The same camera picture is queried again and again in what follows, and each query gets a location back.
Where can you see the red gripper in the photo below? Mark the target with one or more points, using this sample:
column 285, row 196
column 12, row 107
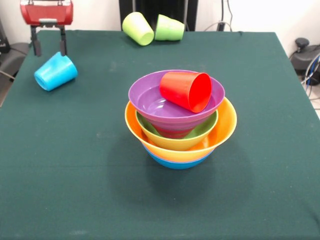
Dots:
column 47, row 12

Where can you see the blue plastic cup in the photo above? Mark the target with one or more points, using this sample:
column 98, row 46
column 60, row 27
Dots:
column 55, row 72

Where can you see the yellow-green plastic cup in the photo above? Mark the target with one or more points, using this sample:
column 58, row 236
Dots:
column 137, row 27

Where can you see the purple plastic bowl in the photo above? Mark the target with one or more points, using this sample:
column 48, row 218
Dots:
column 145, row 97

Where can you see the green plastic cup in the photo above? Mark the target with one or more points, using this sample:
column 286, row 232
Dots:
column 170, row 28

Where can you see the red plastic cup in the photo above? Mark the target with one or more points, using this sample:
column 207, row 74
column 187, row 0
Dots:
column 185, row 90

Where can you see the magenta plastic bowl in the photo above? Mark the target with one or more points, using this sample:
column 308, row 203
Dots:
column 175, row 133

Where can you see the green plastic bowl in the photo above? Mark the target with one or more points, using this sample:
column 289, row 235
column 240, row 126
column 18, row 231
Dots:
column 172, row 143

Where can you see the blue plastic bowl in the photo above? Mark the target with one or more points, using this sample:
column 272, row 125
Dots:
column 177, row 165

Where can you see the orange plastic bowl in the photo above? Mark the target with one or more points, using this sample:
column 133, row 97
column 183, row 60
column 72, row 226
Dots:
column 225, row 125

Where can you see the dark green tablecloth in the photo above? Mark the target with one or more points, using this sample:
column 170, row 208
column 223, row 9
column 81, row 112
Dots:
column 160, row 200

